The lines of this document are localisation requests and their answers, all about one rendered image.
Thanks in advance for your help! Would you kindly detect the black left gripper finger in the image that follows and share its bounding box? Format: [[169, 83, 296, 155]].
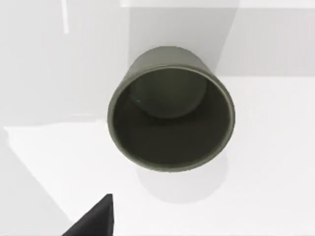
[[61, 193, 115, 236]]

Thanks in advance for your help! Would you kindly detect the olive green cup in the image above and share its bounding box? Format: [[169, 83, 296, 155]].
[[107, 46, 236, 173]]

